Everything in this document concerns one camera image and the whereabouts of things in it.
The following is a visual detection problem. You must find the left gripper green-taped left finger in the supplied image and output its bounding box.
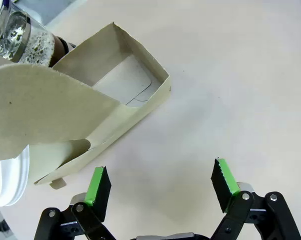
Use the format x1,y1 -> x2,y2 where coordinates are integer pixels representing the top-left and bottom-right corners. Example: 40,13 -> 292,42
34,165 -> 116,240

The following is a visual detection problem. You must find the left gripper green-taped right finger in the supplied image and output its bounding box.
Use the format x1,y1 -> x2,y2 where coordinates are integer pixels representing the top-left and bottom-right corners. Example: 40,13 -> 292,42
209,157 -> 301,240

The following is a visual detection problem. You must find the brown cardboard cup carrier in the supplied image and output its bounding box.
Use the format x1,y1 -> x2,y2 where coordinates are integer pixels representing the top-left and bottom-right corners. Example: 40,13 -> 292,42
0,21 -> 172,189

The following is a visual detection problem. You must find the white lidded paper cup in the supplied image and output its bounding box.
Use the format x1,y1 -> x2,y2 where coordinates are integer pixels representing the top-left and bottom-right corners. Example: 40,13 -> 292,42
0,138 -> 91,208

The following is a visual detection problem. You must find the glass french press pitcher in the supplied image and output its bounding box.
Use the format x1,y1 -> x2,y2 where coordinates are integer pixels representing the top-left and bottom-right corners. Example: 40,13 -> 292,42
0,0 -> 78,68

